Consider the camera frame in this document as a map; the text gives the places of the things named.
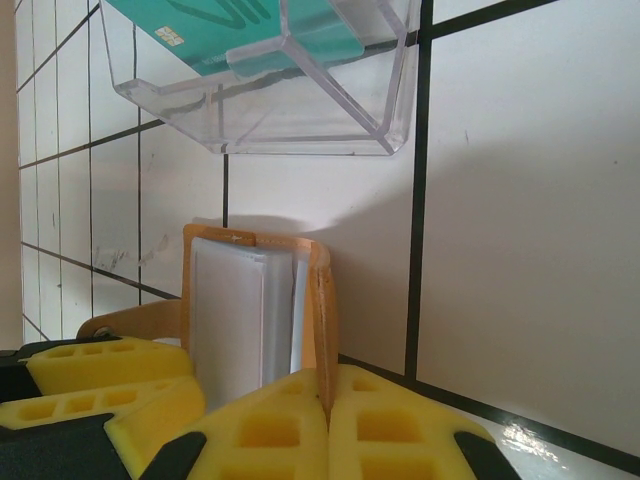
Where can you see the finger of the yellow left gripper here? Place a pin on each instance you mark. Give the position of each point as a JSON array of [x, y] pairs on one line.
[[160, 405], [100, 365]]

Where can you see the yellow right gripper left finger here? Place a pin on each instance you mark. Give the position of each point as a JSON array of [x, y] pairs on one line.
[[280, 450]]

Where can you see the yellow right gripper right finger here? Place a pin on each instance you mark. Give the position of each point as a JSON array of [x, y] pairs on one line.
[[400, 450]]

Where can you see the orange leather card holder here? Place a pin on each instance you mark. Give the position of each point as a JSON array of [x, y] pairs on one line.
[[322, 320]]

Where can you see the teal credit card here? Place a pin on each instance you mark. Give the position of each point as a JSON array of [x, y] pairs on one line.
[[200, 30]]

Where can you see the clear acrylic card stand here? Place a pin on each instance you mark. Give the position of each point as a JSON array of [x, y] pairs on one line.
[[300, 130]]

